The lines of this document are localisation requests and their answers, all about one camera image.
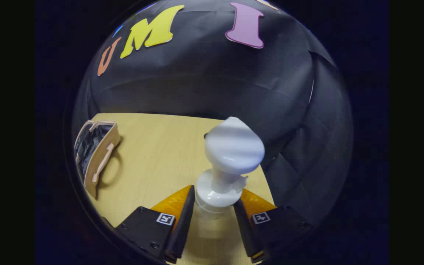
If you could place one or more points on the black backdrop cloth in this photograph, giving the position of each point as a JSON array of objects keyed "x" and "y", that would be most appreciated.
[{"x": 215, "y": 81}]

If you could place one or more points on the white pump bottle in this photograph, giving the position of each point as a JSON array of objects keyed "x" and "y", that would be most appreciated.
[{"x": 232, "y": 151}]

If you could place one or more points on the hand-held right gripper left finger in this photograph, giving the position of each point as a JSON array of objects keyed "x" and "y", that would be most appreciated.
[{"x": 182, "y": 224}]

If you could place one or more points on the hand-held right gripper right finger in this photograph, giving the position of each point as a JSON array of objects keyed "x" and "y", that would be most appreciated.
[{"x": 245, "y": 228}]

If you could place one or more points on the pink suitcase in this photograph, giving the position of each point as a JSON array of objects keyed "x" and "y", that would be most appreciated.
[{"x": 105, "y": 147}]

